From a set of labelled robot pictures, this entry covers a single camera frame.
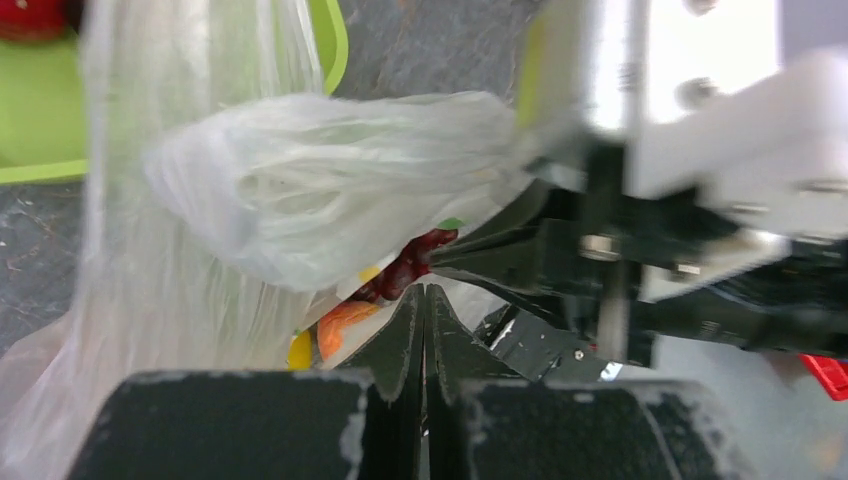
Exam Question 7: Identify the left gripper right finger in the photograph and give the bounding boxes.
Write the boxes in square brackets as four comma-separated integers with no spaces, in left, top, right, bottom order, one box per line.
[425,285,749,479]

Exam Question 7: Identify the red fake pomegranate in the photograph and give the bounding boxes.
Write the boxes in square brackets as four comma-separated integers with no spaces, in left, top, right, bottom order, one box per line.
[1,0,86,43]

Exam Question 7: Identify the green fruit in bag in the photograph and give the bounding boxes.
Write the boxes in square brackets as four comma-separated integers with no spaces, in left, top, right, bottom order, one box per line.
[437,217,465,230]

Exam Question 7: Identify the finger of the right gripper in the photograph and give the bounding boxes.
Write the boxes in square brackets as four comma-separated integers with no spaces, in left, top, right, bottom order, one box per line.
[429,218,549,279]

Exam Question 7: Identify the yellow fruit in bag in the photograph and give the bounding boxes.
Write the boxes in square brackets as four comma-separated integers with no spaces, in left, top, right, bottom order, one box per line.
[287,330,313,370]

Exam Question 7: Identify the clear plastic bag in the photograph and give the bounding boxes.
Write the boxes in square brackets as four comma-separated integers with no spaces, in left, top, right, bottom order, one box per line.
[1,1,527,479]

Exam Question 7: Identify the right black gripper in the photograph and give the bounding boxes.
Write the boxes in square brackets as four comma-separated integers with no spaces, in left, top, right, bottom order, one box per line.
[430,146,847,382]

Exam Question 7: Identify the orange peach in bag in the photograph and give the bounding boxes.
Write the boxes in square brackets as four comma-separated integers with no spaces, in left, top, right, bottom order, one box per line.
[316,301,381,360]

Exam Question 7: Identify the dark red grapes in bag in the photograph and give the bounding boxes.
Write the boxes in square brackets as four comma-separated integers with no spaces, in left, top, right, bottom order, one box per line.
[349,229,459,303]

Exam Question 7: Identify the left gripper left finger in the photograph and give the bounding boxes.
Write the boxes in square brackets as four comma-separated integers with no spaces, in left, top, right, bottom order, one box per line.
[68,285,424,479]

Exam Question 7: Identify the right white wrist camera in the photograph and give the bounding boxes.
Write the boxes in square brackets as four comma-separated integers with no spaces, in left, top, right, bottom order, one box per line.
[516,1,847,239]

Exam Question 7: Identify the green plastic tray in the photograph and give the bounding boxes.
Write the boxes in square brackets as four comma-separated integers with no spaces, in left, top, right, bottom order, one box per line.
[1,1,349,184]

